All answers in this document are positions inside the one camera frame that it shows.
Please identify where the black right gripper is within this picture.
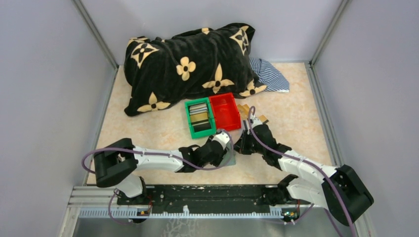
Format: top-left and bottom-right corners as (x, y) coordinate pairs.
(232, 129), (266, 155)

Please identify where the mint green card holder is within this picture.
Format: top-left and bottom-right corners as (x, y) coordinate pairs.
(220, 151), (236, 166)

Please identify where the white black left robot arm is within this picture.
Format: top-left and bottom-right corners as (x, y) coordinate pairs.
(92, 135), (235, 204)

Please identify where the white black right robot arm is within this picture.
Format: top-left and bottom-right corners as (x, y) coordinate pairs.
(234, 124), (375, 226)

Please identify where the black card in bin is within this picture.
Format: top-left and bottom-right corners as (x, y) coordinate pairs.
(192, 120), (211, 132)

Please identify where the gold card with stripe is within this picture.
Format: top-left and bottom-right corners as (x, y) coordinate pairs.
(258, 115), (269, 124)

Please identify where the gold patterned card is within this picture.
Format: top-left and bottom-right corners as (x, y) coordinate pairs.
(237, 104), (250, 117)

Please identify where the stack of cards in bin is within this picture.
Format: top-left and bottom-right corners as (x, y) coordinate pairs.
(188, 103), (209, 123)

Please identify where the green plastic bin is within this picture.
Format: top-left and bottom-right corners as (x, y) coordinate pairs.
(184, 97), (216, 139)

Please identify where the red plastic bin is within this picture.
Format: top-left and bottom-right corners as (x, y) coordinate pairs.
(209, 93), (242, 131)

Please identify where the blue white striped cloth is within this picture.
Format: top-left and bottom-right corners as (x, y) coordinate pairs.
(250, 58), (290, 93)

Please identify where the black floral blanket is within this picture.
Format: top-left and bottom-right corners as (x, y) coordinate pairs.
(124, 23), (267, 117)

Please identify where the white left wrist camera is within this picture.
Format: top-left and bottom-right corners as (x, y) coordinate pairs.
(212, 131), (231, 149)

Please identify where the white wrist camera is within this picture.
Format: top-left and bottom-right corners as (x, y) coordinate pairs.
(249, 117), (263, 128)
(212, 131), (231, 149)

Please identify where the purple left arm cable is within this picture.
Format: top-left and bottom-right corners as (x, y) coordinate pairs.
(81, 129), (235, 226)

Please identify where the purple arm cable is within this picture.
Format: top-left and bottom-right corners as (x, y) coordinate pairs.
(247, 106), (357, 237)
(81, 129), (235, 226)

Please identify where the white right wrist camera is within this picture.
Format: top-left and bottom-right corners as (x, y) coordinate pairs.
(249, 117), (263, 128)

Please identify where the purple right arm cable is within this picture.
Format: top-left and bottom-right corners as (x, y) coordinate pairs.
(247, 106), (357, 237)

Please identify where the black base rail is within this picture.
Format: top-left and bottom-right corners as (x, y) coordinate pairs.
(117, 185), (299, 214)

